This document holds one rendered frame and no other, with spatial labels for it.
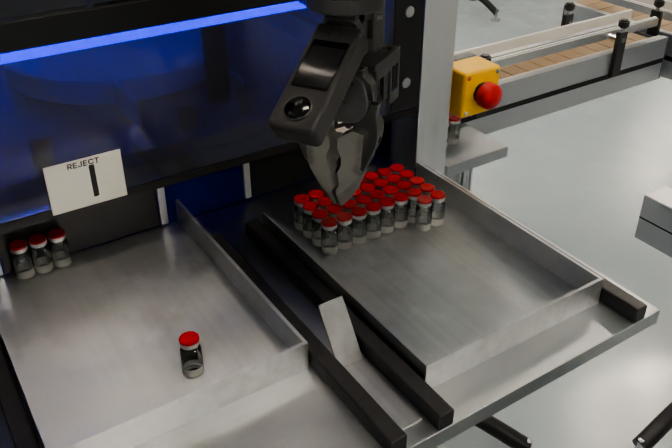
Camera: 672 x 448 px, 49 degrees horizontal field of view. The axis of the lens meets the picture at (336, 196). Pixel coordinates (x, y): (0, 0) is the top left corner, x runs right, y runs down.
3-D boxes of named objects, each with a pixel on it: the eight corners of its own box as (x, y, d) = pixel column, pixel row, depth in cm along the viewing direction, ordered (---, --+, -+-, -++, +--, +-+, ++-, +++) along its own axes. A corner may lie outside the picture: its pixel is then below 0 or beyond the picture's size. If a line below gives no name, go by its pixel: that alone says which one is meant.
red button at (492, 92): (466, 105, 112) (469, 80, 110) (486, 100, 114) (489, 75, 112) (484, 114, 109) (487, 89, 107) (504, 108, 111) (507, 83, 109)
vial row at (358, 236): (317, 249, 96) (317, 219, 93) (426, 209, 104) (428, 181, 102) (326, 257, 94) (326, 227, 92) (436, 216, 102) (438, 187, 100)
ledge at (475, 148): (393, 144, 126) (393, 133, 125) (451, 126, 132) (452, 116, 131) (446, 177, 116) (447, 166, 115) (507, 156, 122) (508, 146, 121)
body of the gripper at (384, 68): (401, 103, 74) (406, -19, 68) (366, 136, 67) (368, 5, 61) (332, 91, 77) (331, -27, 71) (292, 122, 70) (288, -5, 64)
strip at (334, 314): (318, 347, 80) (317, 304, 77) (341, 337, 81) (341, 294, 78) (397, 433, 70) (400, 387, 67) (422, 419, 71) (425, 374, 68)
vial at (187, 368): (179, 369, 77) (174, 337, 75) (198, 361, 78) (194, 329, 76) (187, 382, 75) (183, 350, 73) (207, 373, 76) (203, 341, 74)
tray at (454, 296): (263, 234, 99) (262, 212, 97) (417, 182, 111) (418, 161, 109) (424, 392, 74) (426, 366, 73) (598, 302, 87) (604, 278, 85)
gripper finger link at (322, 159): (358, 183, 79) (359, 102, 74) (333, 209, 74) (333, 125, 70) (332, 177, 80) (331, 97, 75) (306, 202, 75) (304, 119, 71)
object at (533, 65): (406, 165, 124) (411, 76, 116) (354, 131, 135) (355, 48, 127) (665, 81, 156) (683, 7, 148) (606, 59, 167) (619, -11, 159)
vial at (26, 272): (14, 273, 91) (6, 242, 89) (33, 267, 92) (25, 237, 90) (18, 282, 90) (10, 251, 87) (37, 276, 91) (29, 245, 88)
